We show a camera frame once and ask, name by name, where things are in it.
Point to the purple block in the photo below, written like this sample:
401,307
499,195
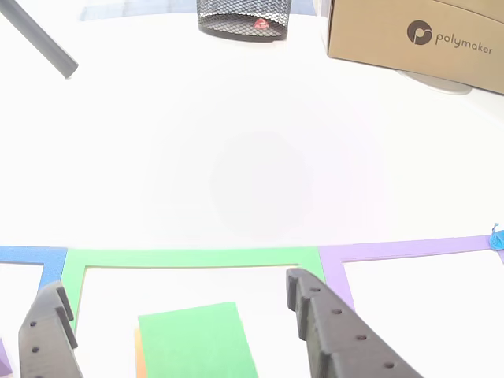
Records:
4,358

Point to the orange block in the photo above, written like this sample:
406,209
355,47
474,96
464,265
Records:
139,358

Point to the green block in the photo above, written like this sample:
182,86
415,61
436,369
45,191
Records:
197,342

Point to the blue tape strip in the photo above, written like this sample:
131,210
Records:
498,240

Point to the polymaker cardboard box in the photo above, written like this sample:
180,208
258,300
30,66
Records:
413,39

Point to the black mesh pen holder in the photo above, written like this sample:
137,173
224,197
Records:
244,19

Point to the blue square frame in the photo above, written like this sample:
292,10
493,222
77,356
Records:
51,262

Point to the purple square frame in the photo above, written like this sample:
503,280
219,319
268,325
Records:
393,250

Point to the green square frame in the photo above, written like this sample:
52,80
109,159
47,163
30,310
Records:
189,258

